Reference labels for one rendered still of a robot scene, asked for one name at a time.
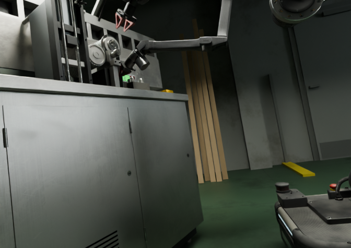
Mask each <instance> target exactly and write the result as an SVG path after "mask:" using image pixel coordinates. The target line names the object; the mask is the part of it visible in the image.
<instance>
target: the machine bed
mask: <svg viewBox="0 0 351 248"><path fill-rule="evenodd" d="M0 90H2V91H19V92H36V93H53V94H63V95H80V96H98V97H115V98H132V99H149V100H167V101H188V100H189V98H188V95H185V94H180V93H170V92H161V91H151V90H141V89H132V88H123V87H113V86H104V85H94V84H85V83H79V82H70V81H60V80H50V79H41V78H31V77H22V76H13V75H3V74H0Z"/></svg>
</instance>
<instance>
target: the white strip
mask: <svg viewBox="0 0 351 248"><path fill-rule="evenodd" d="M28 21H29V23H30V33H31V43H32V52H33V62H34V72H35V77H36V78H41V79H50V80H54V78H53V69H52V60H51V51H50V42H49V33H48V23H47V18H46V9H45V1H44V2H42V3H41V4H40V5H39V6H38V7H37V8H36V9H35V10H34V11H33V12H32V13H31V14H29V16H28V17H27V18H25V19H24V20H23V21H22V24H23V25H25V24H26V23H27V22H28Z"/></svg>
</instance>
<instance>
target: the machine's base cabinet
mask: <svg viewBox="0 0 351 248"><path fill-rule="evenodd" d="M203 221H204V219H203V213H202V206H201V199H200V193H199V189H198V182H197V176H196V169H195V163H194V156H193V150H192V143H191V136H190V130H189V124H188V117H187V113H186V106H185V102H184V101H167V100H149V99H132V98H115V97H98V96H80V95H63V94H53V93H36V92H19V91H2V90H0V248H180V247H182V246H183V245H184V244H189V243H191V242H192V240H191V238H192V237H193V236H194V235H195V234H197V232H196V227H197V226H198V225H199V224H200V223H202V222H203Z"/></svg>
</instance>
